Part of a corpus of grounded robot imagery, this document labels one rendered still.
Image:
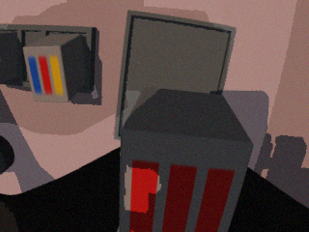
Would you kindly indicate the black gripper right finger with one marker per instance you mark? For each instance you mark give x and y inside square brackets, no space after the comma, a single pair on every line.
[262,207]

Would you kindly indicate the grey box with blue, red and yellow stripes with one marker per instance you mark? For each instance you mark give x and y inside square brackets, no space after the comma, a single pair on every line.
[56,67]

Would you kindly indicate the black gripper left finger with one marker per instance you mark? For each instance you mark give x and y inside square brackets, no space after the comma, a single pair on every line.
[87,200]

